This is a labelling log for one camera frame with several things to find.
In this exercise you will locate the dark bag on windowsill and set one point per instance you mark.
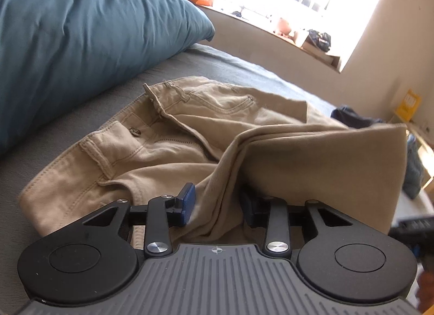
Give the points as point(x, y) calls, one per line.
point(319, 39)

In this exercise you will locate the teal pillow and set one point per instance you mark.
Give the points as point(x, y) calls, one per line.
point(84, 40)

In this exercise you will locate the beige pants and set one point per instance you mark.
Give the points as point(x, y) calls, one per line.
point(210, 132)

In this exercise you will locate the grey bed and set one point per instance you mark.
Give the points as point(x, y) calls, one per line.
point(237, 67)

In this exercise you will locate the yellow box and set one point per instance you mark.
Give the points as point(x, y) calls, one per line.
point(408, 104)

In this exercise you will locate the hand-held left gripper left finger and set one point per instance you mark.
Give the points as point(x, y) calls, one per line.
point(188, 203)

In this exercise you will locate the terracotta pot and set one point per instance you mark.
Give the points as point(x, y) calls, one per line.
point(284, 26)

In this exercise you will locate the dark navy garment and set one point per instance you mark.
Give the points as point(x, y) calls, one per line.
point(356, 117)

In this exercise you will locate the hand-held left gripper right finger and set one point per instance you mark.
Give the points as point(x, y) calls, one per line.
point(248, 207)

